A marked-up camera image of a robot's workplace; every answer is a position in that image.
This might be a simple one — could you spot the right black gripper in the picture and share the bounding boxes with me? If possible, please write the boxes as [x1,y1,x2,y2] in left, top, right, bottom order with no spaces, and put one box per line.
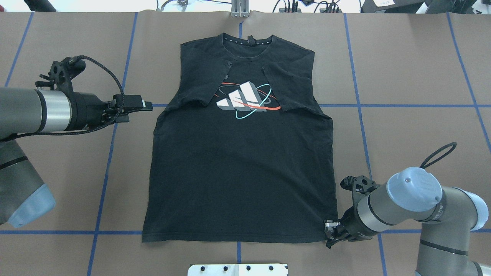
[324,209,373,248]

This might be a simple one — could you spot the black t-shirt with logo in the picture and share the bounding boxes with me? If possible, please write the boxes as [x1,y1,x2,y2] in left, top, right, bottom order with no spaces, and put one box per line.
[142,33,338,243]

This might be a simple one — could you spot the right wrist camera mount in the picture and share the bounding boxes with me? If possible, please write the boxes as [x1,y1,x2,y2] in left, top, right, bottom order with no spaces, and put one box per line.
[340,175,380,202]

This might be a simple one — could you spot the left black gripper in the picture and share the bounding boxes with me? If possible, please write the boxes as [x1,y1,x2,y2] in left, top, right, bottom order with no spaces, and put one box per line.
[69,92,153,129]

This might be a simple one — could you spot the aluminium frame post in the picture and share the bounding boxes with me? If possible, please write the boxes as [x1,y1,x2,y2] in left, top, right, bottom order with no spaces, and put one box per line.
[230,0,250,18]

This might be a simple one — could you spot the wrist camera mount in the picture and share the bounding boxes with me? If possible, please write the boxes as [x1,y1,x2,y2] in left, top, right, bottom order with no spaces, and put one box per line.
[340,175,380,202]
[35,57,86,93]

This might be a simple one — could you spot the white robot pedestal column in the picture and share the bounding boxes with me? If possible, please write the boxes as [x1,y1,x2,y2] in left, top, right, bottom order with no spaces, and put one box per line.
[187,263,290,276]

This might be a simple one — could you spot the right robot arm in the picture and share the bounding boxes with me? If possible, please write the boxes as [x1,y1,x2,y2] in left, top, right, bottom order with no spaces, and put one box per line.
[324,167,490,276]

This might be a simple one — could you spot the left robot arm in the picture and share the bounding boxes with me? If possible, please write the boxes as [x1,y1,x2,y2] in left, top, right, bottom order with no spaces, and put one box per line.
[0,87,153,228]

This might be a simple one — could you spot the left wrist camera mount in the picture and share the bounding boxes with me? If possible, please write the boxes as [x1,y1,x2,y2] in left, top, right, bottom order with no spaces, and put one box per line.
[35,57,86,93]

